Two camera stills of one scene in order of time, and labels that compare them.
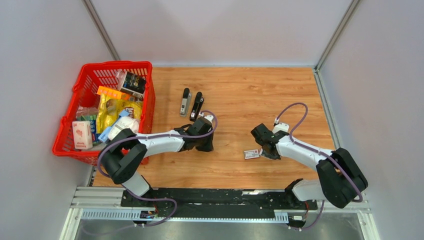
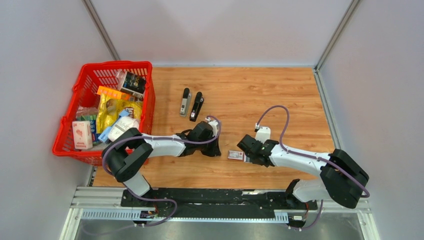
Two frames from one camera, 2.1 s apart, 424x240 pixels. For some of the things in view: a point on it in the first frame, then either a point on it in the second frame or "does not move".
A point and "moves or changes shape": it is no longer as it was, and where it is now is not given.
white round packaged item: [124, 122] does not move
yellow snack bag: [109, 108] does not move
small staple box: [251, 154] moves or changes shape
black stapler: [198, 103] does not move
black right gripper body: [270, 156] to [252, 159]
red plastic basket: [92, 76] does not move
